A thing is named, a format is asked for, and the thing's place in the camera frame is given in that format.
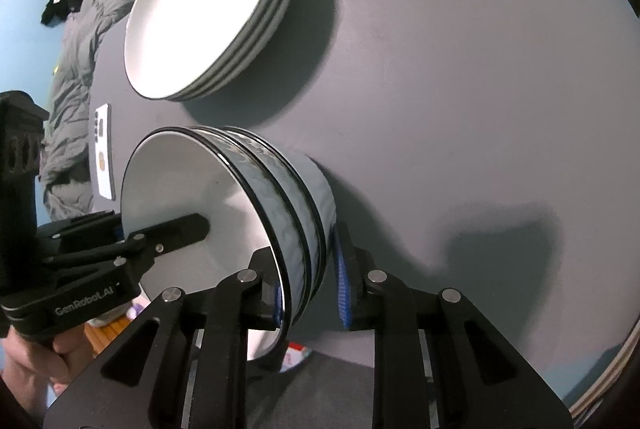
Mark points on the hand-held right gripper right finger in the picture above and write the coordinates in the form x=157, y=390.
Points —
x=342, y=289

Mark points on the grey duvet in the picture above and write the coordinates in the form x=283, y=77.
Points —
x=75, y=74

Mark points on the white and purple cloth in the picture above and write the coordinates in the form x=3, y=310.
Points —
x=125, y=311

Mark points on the person's left hand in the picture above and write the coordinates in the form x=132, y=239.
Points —
x=35, y=369

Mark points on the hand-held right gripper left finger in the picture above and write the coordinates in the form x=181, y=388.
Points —
x=276, y=309

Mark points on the white remote control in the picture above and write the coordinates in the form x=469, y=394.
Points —
x=104, y=149

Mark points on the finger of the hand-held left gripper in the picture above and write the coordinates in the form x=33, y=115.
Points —
x=175, y=231
x=80, y=231

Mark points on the red white packet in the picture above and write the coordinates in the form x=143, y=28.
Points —
x=295, y=354

